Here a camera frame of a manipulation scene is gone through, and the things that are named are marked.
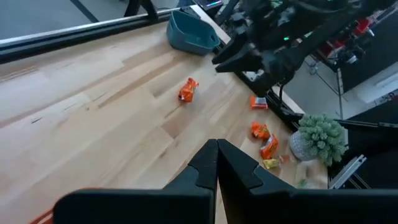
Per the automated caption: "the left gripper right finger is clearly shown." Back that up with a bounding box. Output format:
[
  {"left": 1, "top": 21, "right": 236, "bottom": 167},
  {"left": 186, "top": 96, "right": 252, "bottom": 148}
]
[{"left": 217, "top": 138, "right": 398, "bottom": 224}]

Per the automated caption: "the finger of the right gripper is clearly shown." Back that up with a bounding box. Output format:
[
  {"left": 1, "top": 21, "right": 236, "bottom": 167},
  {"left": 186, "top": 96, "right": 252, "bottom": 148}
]
[
  {"left": 212, "top": 33, "right": 253, "bottom": 65},
  {"left": 215, "top": 45, "right": 266, "bottom": 74}
]

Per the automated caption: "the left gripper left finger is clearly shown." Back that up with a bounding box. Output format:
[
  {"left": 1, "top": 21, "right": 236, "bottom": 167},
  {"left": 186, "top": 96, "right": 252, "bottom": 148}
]
[{"left": 53, "top": 139, "right": 218, "bottom": 224}]

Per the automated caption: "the green clear candy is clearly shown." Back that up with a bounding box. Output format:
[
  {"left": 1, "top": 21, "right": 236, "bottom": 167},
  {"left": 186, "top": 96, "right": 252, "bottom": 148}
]
[{"left": 295, "top": 177, "right": 310, "bottom": 190}]

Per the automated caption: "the teal plastic bin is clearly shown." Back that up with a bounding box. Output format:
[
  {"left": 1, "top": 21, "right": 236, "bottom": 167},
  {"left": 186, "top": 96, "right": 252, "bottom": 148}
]
[{"left": 166, "top": 10, "right": 221, "bottom": 57}]

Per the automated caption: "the orange white candy box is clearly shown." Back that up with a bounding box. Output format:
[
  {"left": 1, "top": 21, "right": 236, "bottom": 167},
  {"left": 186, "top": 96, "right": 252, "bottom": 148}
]
[{"left": 250, "top": 95, "right": 269, "bottom": 110}]

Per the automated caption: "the yellow candy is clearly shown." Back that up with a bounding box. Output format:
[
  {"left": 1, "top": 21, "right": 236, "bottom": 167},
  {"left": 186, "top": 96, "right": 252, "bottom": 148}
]
[{"left": 262, "top": 157, "right": 280, "bottom": 170}]

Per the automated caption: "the orange candy pack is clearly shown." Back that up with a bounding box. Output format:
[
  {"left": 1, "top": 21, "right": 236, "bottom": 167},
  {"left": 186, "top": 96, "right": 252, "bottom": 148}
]
[
  {"left": 251, "top": 121, "right": 271, "bottom": 140},
  {"left": 178, "top": 77, "right": 200, "bottom": 103},
  {"left": 259, "top": 134, "right": 280, "bottom": 160}
]

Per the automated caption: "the desktop computer with coloured lights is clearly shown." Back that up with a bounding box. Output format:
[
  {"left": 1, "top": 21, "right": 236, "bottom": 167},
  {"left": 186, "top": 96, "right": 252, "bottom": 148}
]
[{"left": 198, "top": 0, "right": 225, "bottom": 10}]

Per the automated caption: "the green plant in grey pot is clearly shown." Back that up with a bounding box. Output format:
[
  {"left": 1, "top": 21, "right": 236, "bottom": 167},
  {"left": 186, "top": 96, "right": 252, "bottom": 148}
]
[{"left": 289, "top": 113, "right": 349, "bottom": 167}]

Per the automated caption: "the red black background equipment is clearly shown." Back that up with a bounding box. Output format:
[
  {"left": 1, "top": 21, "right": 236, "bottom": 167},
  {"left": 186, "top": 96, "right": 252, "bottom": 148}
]
[{"left": 322, "top": 17, "right": 376, "bottom": 60}]

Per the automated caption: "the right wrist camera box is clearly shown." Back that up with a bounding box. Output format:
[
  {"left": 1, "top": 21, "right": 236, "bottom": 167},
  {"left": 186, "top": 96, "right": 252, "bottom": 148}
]
[{"left": 248, "top": 72, "right": 292, "bottom": 97}]

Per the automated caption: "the silver metal bracket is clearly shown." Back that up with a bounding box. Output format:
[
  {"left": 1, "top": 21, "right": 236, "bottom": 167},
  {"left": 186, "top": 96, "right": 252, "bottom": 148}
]
[{"left": 328, "top": 154, "right": 368, "bottom": 190}]

